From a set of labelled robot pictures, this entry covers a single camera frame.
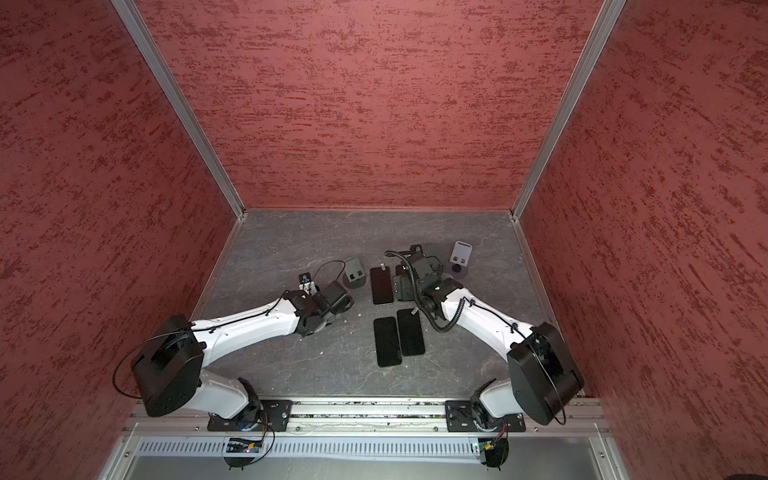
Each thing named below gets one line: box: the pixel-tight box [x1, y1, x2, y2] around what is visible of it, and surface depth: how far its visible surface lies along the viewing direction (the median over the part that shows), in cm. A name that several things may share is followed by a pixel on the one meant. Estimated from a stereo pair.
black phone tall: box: [370, 266, 394, 304], surface depth 101 cm
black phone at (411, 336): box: [397, 308, 425, 357], surface depth 91 cm
